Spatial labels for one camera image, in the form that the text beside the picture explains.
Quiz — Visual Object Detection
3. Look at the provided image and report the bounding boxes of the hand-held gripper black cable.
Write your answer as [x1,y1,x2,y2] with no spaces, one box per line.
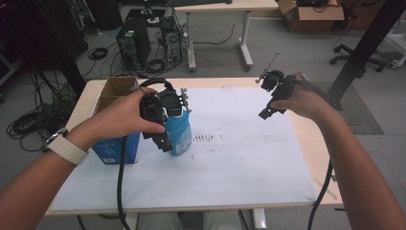
[306,159,334,230]
[116,135,132,230]

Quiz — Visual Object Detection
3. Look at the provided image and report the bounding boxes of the right hand-held gripper black cable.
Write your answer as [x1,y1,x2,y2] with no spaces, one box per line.
[306,159,334,230]

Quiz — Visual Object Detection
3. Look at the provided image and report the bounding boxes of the brown cardboard box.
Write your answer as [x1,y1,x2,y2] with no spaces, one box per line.
[275,0,347,34]

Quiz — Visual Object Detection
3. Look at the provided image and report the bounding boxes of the black keyboard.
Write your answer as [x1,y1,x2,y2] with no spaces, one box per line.
[167,0,234,8]

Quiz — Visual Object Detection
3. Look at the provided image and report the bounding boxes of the person's right hand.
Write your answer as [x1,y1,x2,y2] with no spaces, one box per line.
[270,72,337,127]

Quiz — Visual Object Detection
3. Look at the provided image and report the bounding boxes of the white table leg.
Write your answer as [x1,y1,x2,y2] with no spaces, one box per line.
[251,208,268,230]

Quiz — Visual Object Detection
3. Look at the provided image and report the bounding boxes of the person's left hand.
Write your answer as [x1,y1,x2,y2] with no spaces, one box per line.
[74,86,167,151]

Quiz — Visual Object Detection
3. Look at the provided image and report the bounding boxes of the black computer tower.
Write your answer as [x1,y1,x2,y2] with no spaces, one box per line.
[115,17,152,72]

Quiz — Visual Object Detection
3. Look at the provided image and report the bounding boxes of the dark curtain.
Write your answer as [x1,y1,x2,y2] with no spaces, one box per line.
[0,0,89,99]

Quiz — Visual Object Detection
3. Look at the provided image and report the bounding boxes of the light wooden desk white legs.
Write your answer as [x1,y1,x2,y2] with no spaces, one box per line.
[173,0,281,73]

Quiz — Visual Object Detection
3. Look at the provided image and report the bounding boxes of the grey floor mat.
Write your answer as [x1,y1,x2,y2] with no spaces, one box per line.
[310,80,385,136]

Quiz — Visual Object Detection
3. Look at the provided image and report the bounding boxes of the black office chair base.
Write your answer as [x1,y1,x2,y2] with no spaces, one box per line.
[328,43,388,73]

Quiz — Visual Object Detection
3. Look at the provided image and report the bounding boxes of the blue plastic bottle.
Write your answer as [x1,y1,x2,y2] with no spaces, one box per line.
[165,107,193,157]

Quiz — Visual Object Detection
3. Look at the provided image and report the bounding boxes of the black metal stand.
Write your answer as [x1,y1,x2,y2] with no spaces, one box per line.
[325,0,406,111]

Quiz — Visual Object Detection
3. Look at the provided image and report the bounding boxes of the open frame computer case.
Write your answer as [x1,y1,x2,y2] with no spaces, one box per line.
[158,16,184,64]

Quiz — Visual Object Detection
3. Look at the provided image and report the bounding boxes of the white table mat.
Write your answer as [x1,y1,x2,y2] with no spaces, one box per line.
[51,86,318,213]

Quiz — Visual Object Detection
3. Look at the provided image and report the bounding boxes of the blue cardboard box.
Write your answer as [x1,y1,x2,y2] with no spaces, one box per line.
[91,76,142,166]

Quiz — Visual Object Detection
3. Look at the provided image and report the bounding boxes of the white strap wristwatch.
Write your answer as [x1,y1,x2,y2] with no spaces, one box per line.
[40,126,91,167]

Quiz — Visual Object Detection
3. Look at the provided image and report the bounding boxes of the tangle of black floor cables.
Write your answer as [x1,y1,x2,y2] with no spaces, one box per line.
[5,68,79,152]

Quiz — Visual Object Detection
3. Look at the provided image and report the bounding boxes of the left hand-held gripper black cable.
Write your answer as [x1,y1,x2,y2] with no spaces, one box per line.
[116,135,132,230]

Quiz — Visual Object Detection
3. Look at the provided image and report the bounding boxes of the small black cable coil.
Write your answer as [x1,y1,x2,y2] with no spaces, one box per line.
[86,46,109,61]

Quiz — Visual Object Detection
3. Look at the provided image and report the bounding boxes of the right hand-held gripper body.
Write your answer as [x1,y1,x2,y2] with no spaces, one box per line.
[258,69,303,121]

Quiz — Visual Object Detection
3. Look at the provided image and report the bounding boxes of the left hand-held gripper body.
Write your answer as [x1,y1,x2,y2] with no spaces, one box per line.
[139,78,187,153]

